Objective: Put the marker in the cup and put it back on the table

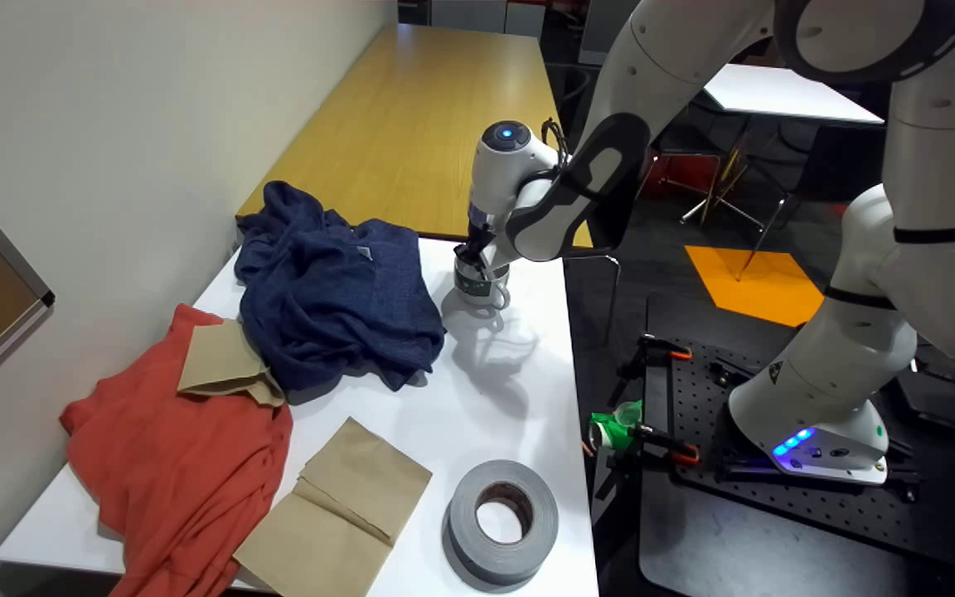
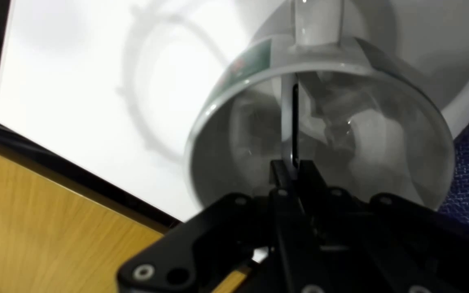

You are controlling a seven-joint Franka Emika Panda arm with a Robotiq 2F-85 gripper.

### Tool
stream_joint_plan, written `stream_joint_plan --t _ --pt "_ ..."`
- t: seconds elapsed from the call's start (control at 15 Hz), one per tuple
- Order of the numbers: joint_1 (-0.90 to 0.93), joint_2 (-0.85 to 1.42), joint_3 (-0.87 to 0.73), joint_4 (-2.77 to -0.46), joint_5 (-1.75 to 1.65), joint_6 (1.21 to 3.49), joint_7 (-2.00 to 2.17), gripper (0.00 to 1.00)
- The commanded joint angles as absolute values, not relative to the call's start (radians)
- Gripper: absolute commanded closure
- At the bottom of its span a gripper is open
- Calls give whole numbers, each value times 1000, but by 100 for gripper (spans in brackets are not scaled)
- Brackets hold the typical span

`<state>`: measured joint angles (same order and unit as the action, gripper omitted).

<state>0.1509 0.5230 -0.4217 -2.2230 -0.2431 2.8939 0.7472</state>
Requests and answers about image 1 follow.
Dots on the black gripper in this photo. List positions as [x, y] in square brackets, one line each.
[483, 235]

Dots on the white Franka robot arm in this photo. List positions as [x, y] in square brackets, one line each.
[864, 320]

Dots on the dark blue cloth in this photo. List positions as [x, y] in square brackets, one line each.
[331, 298]

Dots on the yellow wooden table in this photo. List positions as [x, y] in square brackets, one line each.
[411, 135]

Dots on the green crumpled item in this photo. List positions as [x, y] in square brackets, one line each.
[616, 423]

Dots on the large brown paper bag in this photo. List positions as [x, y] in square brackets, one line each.
[340, 516]

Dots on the orange red cloth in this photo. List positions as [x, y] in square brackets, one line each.
[181, 465]

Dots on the white background table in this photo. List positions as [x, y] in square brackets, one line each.
[798, 96]

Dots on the grey duct tape roll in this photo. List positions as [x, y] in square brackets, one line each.
[499, 518]

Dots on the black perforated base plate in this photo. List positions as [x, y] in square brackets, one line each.
[720, 486]

